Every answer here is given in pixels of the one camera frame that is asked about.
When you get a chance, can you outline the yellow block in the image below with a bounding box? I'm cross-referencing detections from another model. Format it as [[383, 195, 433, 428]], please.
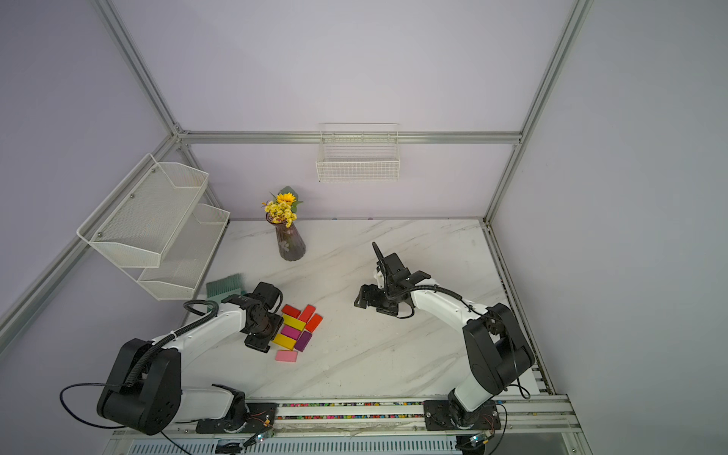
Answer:
[[282, 314, 307, 332], [272, 334, 297, 351]]

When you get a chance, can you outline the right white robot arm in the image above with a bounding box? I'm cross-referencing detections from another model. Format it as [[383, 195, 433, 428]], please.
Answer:
[[354, 243, 536, 428]]

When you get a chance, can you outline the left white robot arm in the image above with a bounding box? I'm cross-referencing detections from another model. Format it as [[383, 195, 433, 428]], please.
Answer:
[[96, 282, 284, 435]]

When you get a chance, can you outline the red block upper left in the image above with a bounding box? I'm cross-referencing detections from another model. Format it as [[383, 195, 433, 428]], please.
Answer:
[[282, 304, 301, 319]]

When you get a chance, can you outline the red block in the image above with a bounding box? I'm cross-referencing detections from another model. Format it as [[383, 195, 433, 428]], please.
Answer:
[[298, 305, 317, 323], [282, 304, 301, 319], [304, 314, 323, 333]]

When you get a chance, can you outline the magenta block in pile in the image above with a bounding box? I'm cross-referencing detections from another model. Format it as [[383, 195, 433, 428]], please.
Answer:
[[281, 325, 301, 340]]

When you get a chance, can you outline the pink block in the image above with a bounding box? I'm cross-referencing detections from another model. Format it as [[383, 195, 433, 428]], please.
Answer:
[[275, 350, 299, 363]]

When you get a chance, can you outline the purple block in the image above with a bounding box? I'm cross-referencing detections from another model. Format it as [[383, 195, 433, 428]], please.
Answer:
[[294, 331, 313, 352]]

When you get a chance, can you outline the red block middle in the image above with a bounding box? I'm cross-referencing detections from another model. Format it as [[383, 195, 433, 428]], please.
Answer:
[[298, 305, 317, 323]]

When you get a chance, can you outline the red block right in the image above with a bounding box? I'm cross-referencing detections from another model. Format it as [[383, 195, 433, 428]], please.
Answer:
[[304, 314, 323, 333]]

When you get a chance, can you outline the dark glass vase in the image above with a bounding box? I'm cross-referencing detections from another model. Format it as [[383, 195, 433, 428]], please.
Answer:
[[275, 223, 306, 262]]

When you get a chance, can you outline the yellow flower bouquet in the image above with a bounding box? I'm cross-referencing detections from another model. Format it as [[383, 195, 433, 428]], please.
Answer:
[[263, 186, 303, 229]]

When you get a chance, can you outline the white two-tier mesh shelf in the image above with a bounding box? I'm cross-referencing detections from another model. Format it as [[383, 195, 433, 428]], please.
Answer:
[[77, 155, 229, 301]]

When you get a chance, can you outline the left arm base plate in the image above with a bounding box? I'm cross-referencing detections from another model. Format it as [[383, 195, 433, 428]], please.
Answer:
[[195, 402, 278, 434]]

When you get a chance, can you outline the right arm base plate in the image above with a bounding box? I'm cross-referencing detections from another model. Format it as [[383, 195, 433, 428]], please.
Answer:
[[423, 400, 502, 430]]

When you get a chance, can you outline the white wire wall basket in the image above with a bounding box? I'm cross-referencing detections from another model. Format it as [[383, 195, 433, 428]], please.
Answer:
[[316, 122, 401, 183]]

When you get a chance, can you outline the aluminium frame back bar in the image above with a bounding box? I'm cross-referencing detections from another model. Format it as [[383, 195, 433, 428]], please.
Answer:
[[178, 131, 522, 144]]

